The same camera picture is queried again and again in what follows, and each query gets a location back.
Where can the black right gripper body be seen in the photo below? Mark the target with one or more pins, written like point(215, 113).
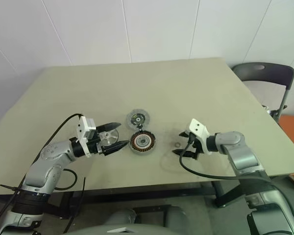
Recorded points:
point(197, 147)

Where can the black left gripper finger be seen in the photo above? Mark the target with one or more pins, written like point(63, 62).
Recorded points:
point(107, 127)
point(114, 149)

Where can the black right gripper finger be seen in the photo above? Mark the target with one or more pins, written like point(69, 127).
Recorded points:
point(183, 134)
point(183, 153)

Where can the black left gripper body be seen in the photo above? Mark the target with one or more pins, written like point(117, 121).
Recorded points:
point(94, 145)

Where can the motor stator with copper windings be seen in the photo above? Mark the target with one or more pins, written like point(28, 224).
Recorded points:
point(134, 145)

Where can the round grey motor cover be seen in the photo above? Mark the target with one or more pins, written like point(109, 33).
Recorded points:
point(138, 119)

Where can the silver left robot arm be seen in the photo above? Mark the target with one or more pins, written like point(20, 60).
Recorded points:
point(39, 171)

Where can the dark grey rounded hump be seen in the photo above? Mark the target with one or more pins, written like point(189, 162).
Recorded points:
point(175, 215)
point(122, 216)

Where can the grey rounded body shell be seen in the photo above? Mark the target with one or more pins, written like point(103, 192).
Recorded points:
point(127, 230)

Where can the black folding chair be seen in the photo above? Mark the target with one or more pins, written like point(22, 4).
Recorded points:
point(272, 73)

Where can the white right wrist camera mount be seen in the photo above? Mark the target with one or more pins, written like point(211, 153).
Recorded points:
point(197, 127)

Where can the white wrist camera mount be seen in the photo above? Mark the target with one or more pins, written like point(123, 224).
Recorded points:
point(197, 127)
point(83, 127)

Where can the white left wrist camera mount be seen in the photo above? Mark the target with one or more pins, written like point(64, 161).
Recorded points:
point(83, 127)

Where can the black table frame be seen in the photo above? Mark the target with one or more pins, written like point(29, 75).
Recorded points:
point(137, 194)

